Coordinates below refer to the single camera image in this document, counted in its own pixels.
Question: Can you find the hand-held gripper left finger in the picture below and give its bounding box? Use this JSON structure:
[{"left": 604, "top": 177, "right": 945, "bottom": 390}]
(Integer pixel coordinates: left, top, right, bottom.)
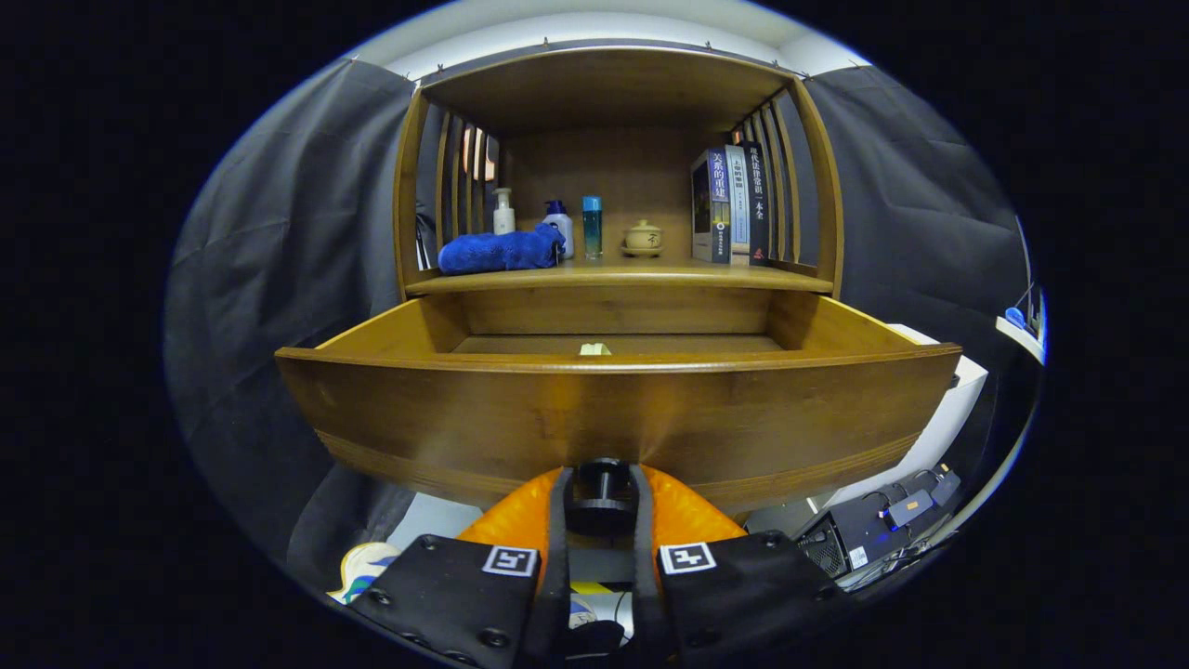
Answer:
[{"left": 348, "top": 465, "right": 573, "bottom": 669}]

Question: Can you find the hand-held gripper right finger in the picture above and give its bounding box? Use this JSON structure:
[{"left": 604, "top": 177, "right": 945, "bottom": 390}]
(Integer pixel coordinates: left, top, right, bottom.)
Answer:
[{"left": 630, "top": 463, "right": 861, "bottom": 669}]

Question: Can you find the black drawer knob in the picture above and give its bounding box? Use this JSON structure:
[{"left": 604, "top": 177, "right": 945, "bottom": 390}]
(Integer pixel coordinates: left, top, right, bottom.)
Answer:
[{"left": 565, "top": 456, "right": 643, "bottom": 536}]

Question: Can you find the wooden drawer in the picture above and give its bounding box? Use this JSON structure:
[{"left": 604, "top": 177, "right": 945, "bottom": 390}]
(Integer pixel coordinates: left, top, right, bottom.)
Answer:
[{"left": 275, "top": 288, "right": 963, "bottom": 518}]

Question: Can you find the wooden countertop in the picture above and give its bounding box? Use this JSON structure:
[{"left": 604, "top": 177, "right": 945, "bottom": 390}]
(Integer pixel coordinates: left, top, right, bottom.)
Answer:
[{"left": 406, "top": 255, "right": 835, "bottom": 297}]

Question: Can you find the wooden cabinet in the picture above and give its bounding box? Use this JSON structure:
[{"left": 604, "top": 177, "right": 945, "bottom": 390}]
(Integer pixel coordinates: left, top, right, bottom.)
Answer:
[{"left": 393, "top": 46, "right": 845, "bottom": 300}]

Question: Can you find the black electronic device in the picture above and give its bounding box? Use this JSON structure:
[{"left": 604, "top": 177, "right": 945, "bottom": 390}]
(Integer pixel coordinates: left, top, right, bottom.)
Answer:
[{"left": 796, "top": 464, "right": 964, "bottom": 583}]

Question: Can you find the white box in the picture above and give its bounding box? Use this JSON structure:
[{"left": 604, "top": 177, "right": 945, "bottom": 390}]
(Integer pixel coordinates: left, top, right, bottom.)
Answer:
[{"left": 822, "top": 322, "right": 988, "bottom": 510}]

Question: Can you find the blue towel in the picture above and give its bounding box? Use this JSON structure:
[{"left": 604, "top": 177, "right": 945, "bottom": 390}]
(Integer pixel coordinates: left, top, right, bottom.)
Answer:
[{"left": 438, "top": 223, "right": 567, "bottom": 276}]

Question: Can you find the beige lidded teacup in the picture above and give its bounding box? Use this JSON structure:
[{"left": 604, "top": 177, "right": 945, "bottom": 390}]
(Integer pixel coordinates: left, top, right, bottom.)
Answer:
[{"left": 621, "top": 219, "right": 665, "bottom": 259}]

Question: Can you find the white bottle blue cap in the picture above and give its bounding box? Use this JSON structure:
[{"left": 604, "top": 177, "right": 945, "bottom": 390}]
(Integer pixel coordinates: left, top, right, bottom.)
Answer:
[{"left": 542, "top": 200, "right": 575, "bottom": 262}]

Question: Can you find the grey book blue spine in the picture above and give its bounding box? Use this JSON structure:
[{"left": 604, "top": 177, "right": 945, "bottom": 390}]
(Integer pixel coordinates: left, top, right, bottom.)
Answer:
[{"left": 690, "top": 149, "right": 734, "bottom": 265}]

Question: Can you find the white wall shelf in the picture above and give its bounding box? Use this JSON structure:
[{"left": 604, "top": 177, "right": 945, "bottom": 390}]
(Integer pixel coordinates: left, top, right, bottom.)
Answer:
[{"left": 995, "top": 316, "right": 1047, "bottom": 364}]

